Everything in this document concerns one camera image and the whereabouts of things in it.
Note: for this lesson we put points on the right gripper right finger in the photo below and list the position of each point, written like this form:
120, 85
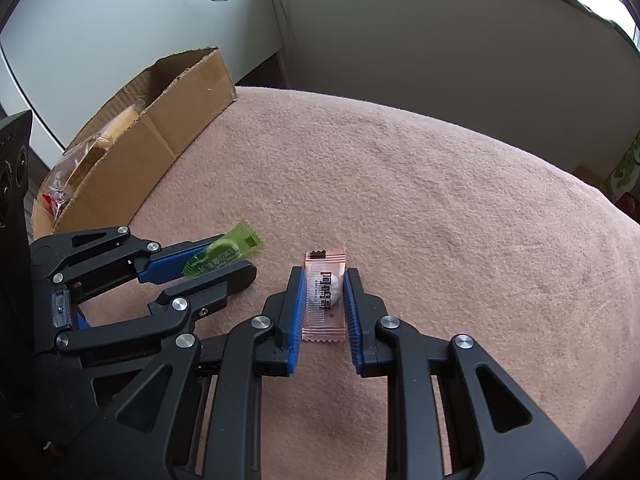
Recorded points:
450, 400

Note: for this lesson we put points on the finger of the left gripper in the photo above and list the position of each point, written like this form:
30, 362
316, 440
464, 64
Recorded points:
176, 309
107, 258

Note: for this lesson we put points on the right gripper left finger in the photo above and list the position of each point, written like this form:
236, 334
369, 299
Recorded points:
264, 346

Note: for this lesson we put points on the green candy wrapper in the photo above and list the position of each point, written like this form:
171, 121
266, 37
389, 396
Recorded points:
234, 246

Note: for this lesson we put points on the packaged sliced bread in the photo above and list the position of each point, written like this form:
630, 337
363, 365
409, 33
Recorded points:
89, 151

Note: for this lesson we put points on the pink white candy packet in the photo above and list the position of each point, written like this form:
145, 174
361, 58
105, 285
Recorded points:
324, 319

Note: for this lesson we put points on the pink towel table cover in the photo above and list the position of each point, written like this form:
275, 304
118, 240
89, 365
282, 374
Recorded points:
455, 231

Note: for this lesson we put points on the open cardboard box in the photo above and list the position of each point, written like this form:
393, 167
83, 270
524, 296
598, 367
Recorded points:
181, 95

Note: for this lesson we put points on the green white tissue box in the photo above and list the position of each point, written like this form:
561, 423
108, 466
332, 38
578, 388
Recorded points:
625, 176

